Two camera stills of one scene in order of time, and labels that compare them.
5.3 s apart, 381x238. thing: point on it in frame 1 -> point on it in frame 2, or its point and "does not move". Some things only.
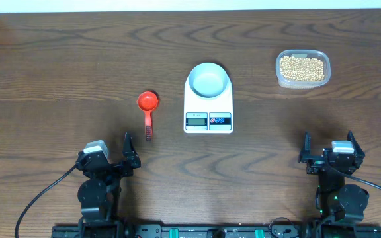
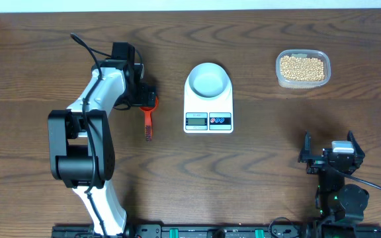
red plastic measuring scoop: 147,101 does not move
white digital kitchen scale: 205,115 does not move
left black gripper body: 118,169 -> 138,95
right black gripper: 315,163 does not move
